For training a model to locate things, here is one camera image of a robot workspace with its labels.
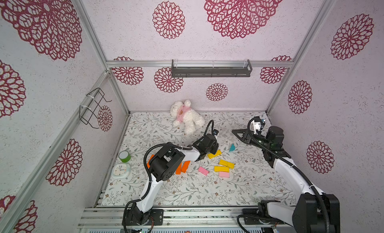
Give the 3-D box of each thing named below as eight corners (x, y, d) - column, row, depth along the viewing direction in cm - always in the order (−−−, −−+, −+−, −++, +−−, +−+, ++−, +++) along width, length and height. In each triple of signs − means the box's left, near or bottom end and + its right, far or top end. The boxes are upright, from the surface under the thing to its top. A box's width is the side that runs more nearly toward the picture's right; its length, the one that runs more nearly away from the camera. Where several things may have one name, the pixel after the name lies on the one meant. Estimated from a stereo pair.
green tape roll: (120, 163, 95) (116, 158, 90) (123, 154, 99) (119, 150, 94) (131, 163, 95) (128, 158, 90) (133, 154, 99) (130, 150, 94)
